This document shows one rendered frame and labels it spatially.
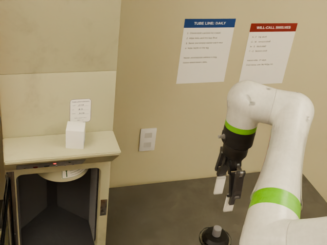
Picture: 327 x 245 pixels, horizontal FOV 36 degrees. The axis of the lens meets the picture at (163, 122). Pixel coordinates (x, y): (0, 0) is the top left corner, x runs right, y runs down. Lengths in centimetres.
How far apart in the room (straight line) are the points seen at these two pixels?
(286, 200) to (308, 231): 12
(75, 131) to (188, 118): 82
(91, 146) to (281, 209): 59
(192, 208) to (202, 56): 64
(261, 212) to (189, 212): 103
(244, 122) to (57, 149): 52
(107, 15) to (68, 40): 12
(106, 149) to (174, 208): 76
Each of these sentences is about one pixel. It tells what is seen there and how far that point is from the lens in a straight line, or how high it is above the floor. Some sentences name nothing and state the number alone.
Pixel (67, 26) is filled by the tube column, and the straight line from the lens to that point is 135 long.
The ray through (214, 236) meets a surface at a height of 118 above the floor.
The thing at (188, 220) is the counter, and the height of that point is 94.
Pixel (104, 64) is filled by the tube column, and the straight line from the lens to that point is 141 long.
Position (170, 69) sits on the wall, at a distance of 198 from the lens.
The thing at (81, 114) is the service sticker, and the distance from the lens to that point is 147.
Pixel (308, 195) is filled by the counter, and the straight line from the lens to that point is 239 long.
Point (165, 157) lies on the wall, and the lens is 221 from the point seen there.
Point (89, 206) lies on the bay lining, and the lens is 188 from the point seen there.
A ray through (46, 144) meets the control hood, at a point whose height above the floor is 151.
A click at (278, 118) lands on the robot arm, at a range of 134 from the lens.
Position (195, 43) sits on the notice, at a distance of 196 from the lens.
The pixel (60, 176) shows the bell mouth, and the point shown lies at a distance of 162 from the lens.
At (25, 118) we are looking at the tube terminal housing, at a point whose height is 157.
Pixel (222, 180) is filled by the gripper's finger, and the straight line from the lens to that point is 160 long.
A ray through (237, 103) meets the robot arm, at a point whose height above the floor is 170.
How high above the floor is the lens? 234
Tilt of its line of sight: 32 degrees down
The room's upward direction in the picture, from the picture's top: 7 degrees clockwise
